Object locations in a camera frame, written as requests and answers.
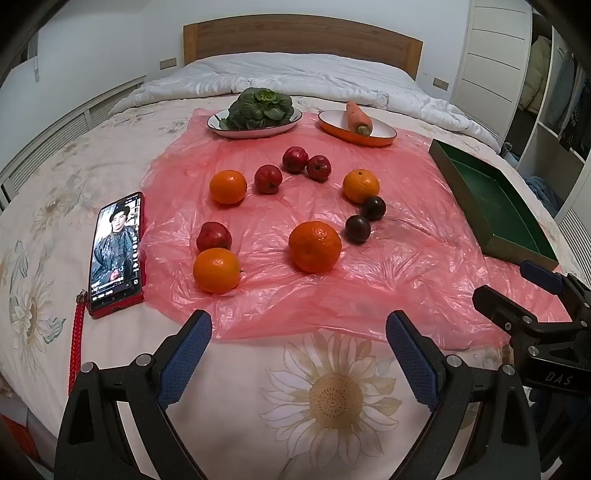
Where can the white wardrobe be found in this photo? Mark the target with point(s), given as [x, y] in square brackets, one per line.
[494, 55]

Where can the white wall panel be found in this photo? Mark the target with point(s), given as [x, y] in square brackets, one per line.
[55, 134]

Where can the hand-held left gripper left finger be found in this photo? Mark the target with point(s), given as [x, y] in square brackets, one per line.
[184, 360]

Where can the pink plastic sheet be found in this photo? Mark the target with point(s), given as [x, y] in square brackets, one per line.
[415, 184]

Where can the wooden headboard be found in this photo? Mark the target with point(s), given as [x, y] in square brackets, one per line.
[300, 39]

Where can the dark plum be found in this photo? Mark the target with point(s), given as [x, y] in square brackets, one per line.
[358, 229]
[373, 207]

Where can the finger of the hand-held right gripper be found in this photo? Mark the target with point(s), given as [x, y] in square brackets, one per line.
[508, 311]
[540, 274]

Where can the green tray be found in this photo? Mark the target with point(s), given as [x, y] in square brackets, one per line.
[498, 203]

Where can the open shelf with clothes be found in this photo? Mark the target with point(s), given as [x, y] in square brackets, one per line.
[558, 101]

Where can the red apple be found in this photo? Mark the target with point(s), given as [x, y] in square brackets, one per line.
[268, 179]
[214, 235]
[295, 159]
[319, 167]

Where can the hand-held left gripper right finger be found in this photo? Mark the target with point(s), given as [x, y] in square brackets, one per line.
[411, 360]

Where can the white plate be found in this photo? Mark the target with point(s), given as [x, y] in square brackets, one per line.
[286, 127]

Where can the blue towel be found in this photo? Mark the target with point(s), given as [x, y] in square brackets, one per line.
[542, 191]

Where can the floral bed sheet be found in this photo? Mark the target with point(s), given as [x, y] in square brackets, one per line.
[69, 184]

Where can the wall socket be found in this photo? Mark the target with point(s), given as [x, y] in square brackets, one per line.
[167, 62]
[441, 83]

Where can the orange enamel dish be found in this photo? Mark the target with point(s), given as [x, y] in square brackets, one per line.
[383, 134]

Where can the phone in red case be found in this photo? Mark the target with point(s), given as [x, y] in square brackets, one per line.
[115, 254]

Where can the orange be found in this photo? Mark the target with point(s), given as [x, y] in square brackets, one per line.
[228, 187]
[361, 186]
[216, 270]
[315, 246]

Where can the white duvet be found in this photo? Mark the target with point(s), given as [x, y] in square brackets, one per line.
[314, 76]

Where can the carrot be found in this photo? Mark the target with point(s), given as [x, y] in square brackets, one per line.
[358, 117]

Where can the green leafy vegetable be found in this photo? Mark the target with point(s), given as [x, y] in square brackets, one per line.
[258, 108]

